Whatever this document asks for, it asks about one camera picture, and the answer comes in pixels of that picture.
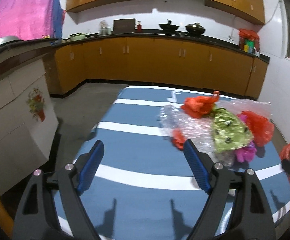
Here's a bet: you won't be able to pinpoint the small red wrapper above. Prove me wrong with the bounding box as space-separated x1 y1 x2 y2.
172 129 186 151

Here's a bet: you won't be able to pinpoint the large bubble wrap sheet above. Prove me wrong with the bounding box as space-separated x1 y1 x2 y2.
157 105 234 167

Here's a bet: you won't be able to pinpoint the green patterned snack bag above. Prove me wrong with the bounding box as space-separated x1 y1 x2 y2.
212 108 253 153

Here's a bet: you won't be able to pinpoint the small red plastic bag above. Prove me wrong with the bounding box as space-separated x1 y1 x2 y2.
181 91 220 119

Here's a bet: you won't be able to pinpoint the large red plastic bag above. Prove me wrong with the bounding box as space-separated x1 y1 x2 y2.
238 111 275 147

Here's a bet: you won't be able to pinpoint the magenta plastic bag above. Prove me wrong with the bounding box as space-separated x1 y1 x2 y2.
233 113 258 163

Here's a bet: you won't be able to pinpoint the pinkish bubble wrap sheet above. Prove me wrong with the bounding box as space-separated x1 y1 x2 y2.
216 99 271 120

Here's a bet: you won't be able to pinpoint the lower wooden kitchen cabinets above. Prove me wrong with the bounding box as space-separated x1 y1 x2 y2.
43 33 270 99

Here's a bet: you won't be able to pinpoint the blue white striped tablecloth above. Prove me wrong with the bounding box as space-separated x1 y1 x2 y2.
53 85 290 240

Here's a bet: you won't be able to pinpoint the white cabinet with flower sticker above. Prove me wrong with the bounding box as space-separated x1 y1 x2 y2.
0 39 58 195

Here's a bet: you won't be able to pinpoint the black wok with lid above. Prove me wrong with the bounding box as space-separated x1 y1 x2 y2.
185 23 206 37

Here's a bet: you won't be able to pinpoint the red bag with condiments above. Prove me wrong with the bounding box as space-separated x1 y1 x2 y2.
239 29 260 54

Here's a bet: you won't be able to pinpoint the black wok left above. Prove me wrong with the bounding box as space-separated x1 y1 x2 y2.
159 19 179 32

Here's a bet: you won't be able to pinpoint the red bottle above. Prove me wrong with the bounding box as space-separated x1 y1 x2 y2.
136 21 142 33

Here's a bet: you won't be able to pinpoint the green basin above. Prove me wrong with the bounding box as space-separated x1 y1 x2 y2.
69 33 86 42

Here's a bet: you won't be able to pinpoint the dark cutting board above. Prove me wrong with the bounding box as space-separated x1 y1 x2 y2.
112 18 136 34

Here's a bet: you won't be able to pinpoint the glass jar on counter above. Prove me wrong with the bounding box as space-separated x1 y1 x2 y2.
99 20 111 36

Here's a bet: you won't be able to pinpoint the pink and blue hanging cloth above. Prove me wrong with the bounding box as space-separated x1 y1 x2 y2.
0 0 65 40

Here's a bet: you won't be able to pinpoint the white wall power cable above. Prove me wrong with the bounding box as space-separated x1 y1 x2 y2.
228 0 282 41

